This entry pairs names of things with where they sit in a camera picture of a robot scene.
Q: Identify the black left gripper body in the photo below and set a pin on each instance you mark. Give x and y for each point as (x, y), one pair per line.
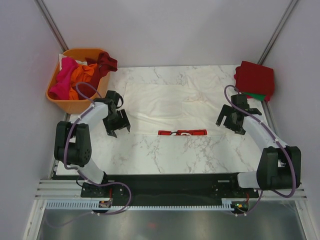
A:
(113, 121)

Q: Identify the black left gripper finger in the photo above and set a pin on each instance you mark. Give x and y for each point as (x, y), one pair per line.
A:
(125, 123)
(111, 132)

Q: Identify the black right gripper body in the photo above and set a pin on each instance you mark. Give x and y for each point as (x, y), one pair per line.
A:
(233, 126)

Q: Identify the white printed t shirt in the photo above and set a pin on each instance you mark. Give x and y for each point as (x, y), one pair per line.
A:
(176, 98)

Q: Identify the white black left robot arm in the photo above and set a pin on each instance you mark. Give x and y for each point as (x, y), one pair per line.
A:
(73, 145)

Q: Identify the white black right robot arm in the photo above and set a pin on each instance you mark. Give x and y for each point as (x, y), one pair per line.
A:
(279, 167)

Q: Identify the folded green t shirt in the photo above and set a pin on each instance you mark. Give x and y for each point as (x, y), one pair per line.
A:
(259, 97)

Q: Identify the folded dark red t shirt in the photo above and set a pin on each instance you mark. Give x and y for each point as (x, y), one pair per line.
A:
(253, 78)

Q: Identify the crumpled maroon t shirt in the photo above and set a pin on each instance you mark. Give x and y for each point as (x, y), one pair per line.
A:
(105, 64)

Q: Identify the crumpled orange t shirt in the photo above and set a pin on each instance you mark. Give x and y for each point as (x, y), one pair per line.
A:
(83, 73)

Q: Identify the crumpled pink t shirt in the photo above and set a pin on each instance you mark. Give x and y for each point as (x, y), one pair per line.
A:
(61, 90)

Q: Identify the white cloth in basket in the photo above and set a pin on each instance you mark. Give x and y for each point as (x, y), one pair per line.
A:
(61, 56)

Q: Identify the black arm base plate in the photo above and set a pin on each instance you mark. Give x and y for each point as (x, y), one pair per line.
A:
(170, 190)

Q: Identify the right corner aluminium post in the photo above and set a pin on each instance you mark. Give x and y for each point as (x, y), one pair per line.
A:
(278, 30)

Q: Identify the corner aluminium post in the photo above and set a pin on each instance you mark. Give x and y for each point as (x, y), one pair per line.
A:
(278, 30)
(51, 23)

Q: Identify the left corner aluminium post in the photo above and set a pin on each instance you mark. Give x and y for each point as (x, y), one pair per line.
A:
(51, 23)

